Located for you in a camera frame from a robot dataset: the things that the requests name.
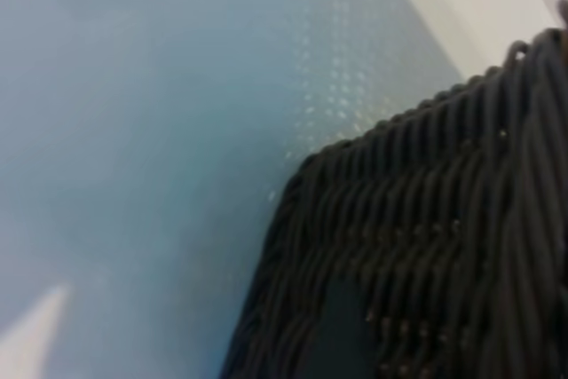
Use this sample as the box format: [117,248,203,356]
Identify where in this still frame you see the dark brown wicker basket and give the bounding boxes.
[219,26,568,379]

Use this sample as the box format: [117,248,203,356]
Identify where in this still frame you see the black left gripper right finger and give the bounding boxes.
[343,280,379,379]

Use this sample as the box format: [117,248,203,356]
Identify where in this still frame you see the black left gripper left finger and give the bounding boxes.
[304,280,345,379]

